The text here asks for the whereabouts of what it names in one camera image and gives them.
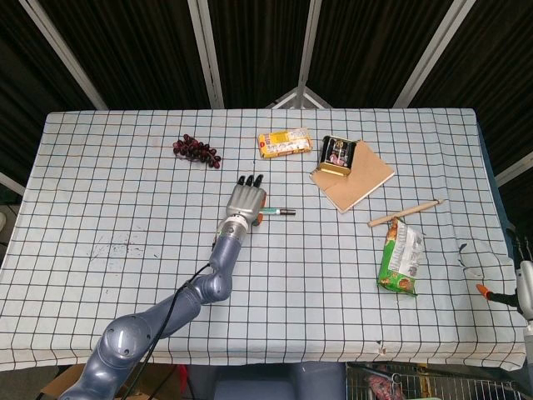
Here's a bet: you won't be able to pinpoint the white grid-pattern tablecloth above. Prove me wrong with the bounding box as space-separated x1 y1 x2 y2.
0 107 528 372

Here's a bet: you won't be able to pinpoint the metal wire basket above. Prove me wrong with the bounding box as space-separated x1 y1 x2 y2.
345 361 517 400

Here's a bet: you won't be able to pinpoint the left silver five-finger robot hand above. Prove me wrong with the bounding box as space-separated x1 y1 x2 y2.
226 172 268 228

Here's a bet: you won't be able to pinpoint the dark red grape bunch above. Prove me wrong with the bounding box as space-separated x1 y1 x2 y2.
172 133 222 170

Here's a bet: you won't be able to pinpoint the wooden stick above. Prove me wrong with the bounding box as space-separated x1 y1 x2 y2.
367 198 445 228

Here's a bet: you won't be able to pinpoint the brown kraft notebook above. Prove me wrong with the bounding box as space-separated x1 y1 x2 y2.
309 140 396 215

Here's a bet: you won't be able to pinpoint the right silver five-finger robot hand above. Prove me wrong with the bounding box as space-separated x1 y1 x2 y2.
476 260 533 323

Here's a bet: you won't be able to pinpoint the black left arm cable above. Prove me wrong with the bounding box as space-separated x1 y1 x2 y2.
123 262 212 400

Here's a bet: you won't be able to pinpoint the yellow snack packet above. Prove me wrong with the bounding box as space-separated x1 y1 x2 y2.
257 127 313 159

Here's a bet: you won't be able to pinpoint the white partition frame post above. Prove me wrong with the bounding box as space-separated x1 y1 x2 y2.
393 0 472 109
187 0 226 109
18 0 109 111
296 0 322 108

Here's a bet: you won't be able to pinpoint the blue chair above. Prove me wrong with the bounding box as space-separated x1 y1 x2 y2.
189 364 346 400

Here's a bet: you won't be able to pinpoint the white metal stand base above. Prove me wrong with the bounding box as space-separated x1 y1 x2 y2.
270 85 332 110

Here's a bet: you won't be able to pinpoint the black and gold tin can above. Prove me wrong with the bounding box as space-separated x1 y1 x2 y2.
316 135 360 179

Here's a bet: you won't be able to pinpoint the green snack bag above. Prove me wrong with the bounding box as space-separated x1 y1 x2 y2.
376 217 426 298

